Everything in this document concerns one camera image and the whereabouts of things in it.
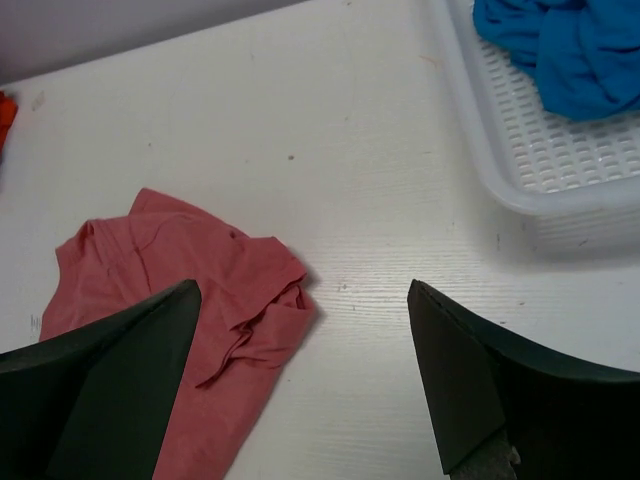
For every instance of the pink t shirt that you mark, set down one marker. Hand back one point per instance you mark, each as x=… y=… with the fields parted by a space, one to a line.
x=254 y=316

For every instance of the blue crumpled t shirt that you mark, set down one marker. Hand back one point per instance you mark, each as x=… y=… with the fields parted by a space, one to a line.
x=582 y=55

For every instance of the white plastic basket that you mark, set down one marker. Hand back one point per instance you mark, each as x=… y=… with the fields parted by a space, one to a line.
x=579 y=182

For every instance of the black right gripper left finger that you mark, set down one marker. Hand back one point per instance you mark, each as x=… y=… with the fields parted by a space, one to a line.
x=95 y=402

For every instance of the red folded t shirt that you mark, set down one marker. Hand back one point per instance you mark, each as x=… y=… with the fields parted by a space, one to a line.
x=8 y=112

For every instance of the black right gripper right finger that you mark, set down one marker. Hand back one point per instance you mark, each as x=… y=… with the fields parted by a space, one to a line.
x=505 y=407

